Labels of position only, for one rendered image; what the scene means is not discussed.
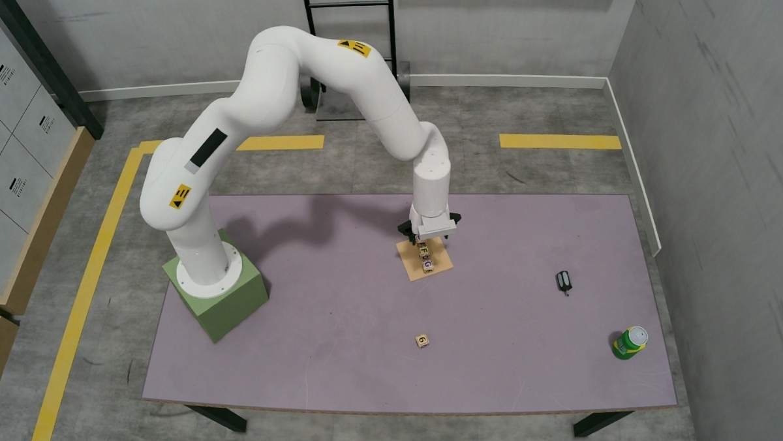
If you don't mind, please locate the green drink can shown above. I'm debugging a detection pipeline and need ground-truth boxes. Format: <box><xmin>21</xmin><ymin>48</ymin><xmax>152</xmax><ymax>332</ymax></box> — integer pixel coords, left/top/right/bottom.
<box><xmin>613</xmin><ymin>326</ymin><xmax>648</xmax><ymax>360</ymax></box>

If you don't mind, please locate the tan square mat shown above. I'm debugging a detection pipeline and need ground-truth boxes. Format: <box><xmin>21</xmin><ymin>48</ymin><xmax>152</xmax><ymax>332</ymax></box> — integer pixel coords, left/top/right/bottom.
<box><xmin>396</xmin><ymin>237</ymin><xmax>453</xmax><ymax>282</ymax></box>

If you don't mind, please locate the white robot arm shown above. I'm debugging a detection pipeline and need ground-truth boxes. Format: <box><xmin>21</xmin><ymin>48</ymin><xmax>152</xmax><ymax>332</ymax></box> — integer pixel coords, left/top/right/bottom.
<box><xmin>140</xmin><ymin>26</ymin><xmax>456</xmax><ymax>299</ymax></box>

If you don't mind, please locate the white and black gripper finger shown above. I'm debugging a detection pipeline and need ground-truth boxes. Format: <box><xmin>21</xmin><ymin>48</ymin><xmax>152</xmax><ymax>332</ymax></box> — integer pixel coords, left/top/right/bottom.
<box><xmin>444</xmin><ymin>213</ymin><xmax>461</xmax><ymax>239</ymax></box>
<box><xmin>397</xmin><ymin>220</ymin><xmax>416</xmax><ymax>246</ymax></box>

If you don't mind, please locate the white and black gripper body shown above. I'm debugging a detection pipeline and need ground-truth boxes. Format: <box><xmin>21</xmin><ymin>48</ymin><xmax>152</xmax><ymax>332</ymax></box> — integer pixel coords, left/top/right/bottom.
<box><xmin>409</xmin><ymin>201</ymin><xmax>450</xmax><ymax>234</ymax></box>

